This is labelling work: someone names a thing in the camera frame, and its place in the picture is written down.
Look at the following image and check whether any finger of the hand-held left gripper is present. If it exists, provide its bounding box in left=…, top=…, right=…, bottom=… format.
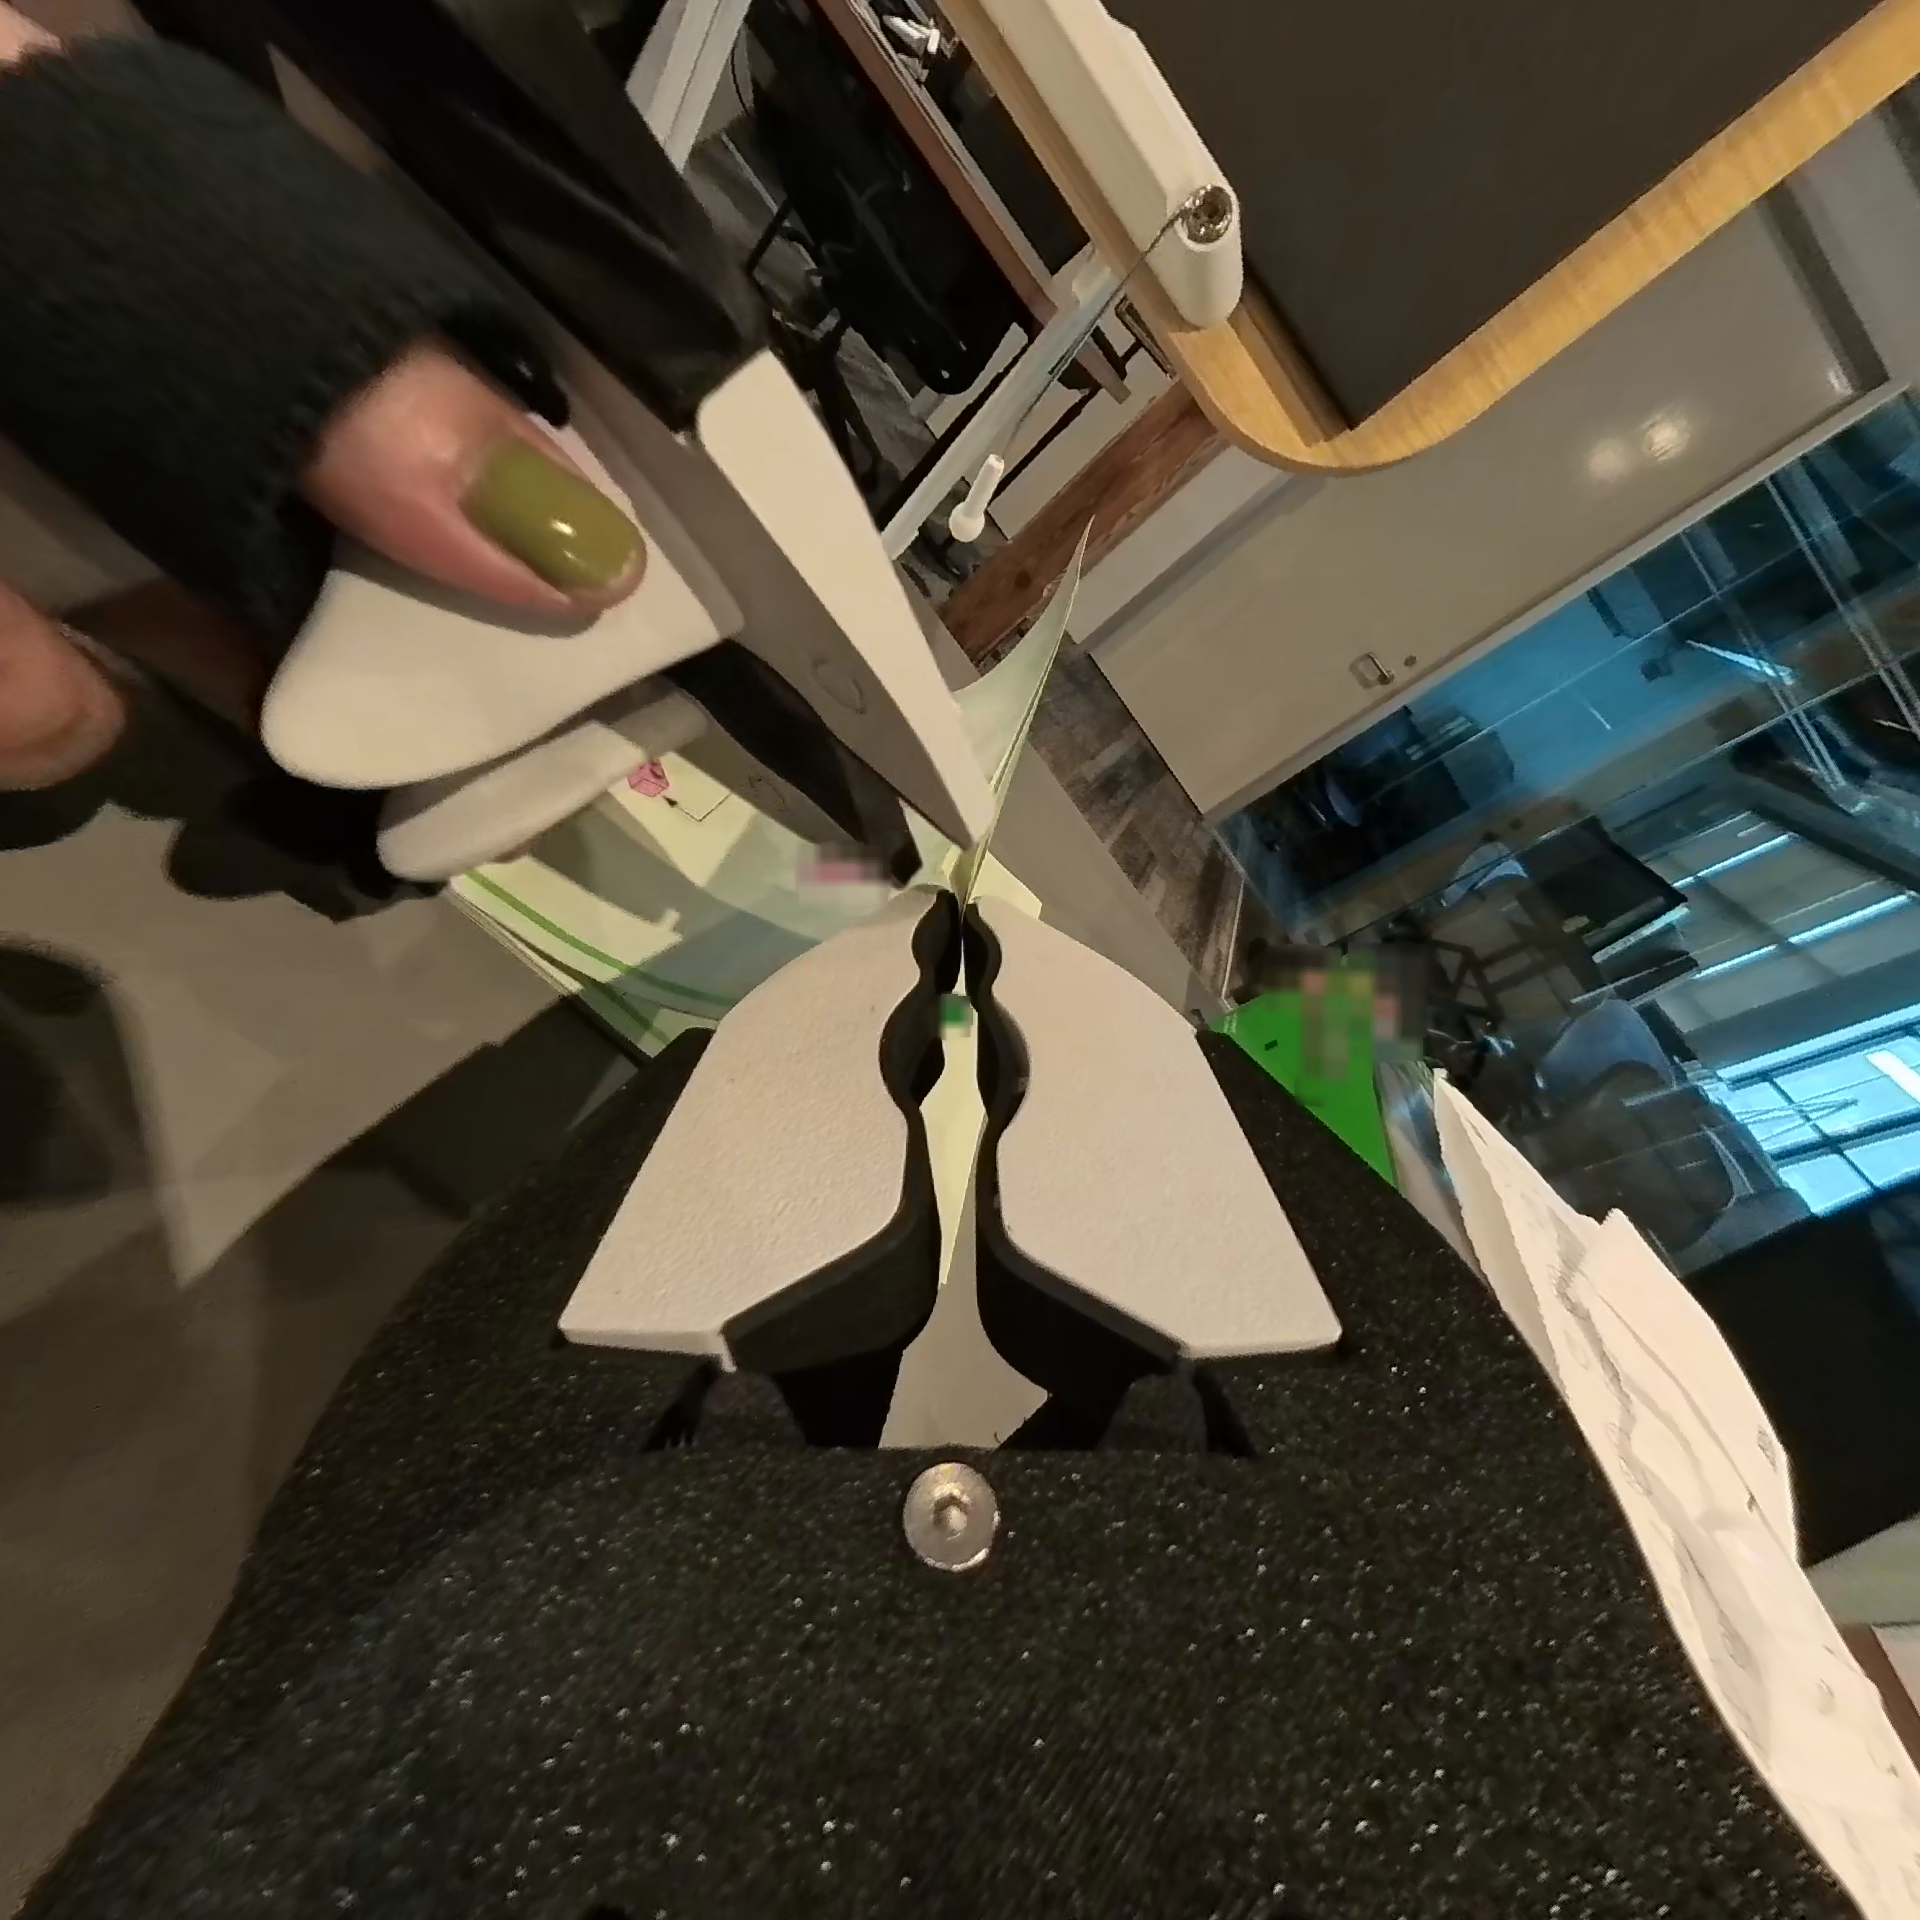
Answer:
left=692, top=357, right=1004, bottom=890
left=661, top=660, right=921, bottom=890

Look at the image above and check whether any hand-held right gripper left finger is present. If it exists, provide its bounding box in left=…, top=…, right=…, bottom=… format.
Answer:
left=557, top=896, right=969, bottom=1413

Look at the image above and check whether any grey desk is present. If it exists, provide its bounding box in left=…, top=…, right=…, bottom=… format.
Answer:
left=0, top=434, right=723, bottom=1906

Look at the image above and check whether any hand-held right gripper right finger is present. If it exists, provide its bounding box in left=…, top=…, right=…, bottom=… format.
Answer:
left=959, top=900, right=1342, bottom=1413

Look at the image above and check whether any pale green instruction booklet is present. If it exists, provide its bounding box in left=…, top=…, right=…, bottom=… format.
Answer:
left=451, top=516, right=1098, bottom=1449

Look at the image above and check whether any brown wooden table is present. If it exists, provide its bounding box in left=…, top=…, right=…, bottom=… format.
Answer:
left=809, top=0, right=1226, bottom=666

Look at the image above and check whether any person's left hand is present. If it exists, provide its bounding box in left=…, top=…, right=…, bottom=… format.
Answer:
left=0, top=36, right=649, bottom=922

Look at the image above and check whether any white printed paper bag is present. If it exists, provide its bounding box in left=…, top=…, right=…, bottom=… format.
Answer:
left=1431, top=1080, right=1920, bottom=1920

